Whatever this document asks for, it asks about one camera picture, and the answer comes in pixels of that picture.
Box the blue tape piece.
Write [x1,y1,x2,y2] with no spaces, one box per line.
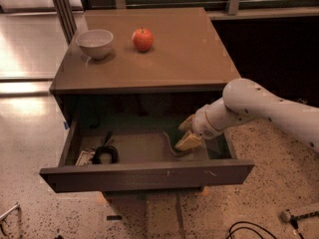
[63,121,69,129]

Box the open grey top drawer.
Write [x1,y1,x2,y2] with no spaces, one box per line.
[40,97,254,193]

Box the grey plug on floor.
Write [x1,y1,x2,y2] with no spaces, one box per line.
[280,202,319,239]

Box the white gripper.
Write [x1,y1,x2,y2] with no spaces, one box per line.
[174,107,221,151]

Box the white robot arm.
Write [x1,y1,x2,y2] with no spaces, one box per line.
[173,79,319,152]

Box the red apple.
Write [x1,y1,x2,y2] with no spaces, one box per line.
[132,28,154,52]

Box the metal frame on floor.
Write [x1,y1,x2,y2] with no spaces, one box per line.
[0,202,21,239]

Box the white box in drawer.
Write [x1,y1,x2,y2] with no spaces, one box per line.
[76,150,95,166]

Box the black floor cable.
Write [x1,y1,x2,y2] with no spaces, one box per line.
[225,220,278,239]

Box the white ceramic bowl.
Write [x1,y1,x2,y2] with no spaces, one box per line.
[76,29,114,60]

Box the green and yellow sponge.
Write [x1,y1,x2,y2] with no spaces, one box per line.
[163,126,191,157]

